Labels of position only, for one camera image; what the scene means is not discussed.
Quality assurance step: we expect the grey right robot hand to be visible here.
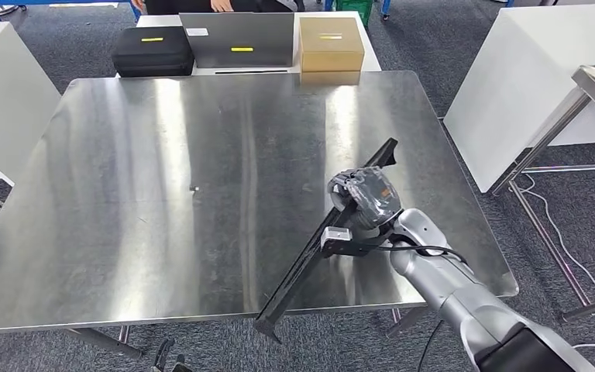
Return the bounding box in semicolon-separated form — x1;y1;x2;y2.
326;165;404;232

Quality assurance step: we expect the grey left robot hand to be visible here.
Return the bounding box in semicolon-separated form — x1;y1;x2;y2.
151;336;193;372

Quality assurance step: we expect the black plastic part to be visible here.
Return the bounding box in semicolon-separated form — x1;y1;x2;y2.
253;136;398;344

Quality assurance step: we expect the steel workbench table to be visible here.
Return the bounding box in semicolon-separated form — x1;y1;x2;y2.
0;70;519;360

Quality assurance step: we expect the small white table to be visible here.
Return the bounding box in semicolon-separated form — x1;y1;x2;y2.
115;10;383;78

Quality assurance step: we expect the brown cardboard box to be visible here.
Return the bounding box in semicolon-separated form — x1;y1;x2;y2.
298;16;366;73

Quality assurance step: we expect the green plastic crate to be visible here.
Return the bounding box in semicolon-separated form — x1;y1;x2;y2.
334;0;376;29

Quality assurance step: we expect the white box table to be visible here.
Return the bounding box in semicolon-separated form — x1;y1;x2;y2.
442;4;595;195
0;21;63;187

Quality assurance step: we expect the grey laptop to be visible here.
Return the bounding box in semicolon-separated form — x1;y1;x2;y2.
179;12;296;69

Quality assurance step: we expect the black zip case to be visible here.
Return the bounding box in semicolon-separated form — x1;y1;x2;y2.
111;26;196;78

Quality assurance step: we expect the person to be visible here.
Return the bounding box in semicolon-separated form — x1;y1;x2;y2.
132;0;234;16

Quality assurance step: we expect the white floor cable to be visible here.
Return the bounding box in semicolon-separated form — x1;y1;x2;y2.
521;174;595;350

